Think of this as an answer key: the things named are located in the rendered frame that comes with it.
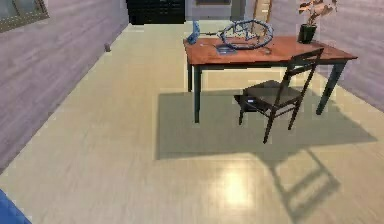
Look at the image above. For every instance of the brown wooden table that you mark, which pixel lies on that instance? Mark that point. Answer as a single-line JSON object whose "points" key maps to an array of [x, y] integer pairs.
{"points": [[246, 55]]}

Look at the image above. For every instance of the dark wooden chair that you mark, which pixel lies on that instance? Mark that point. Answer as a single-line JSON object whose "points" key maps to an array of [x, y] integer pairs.
{"points": [[271, 95]]}

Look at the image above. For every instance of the black chest of drawers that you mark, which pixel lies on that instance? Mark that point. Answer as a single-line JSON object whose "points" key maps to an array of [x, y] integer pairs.
{"points": [[156, 11]]}

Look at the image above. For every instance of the wooden ladder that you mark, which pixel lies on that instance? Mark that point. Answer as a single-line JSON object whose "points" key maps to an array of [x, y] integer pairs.
{"points": [[263, 10]]}

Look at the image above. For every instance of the house plant in black pot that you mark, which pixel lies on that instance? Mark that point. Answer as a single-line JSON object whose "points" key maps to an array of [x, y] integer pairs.
{"points": [[308, 31]]}

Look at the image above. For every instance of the framed window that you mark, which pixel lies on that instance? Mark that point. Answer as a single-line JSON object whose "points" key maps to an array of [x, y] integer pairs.
{"points": [[18, 11]]}

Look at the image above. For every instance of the blue cloth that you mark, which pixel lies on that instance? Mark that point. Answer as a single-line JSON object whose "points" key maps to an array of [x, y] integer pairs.
{"points": [[8, 210]]}

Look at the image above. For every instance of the small grey wall socket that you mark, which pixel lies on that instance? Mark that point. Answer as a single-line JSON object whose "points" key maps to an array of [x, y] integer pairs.
{"points": [[107, 47]]}

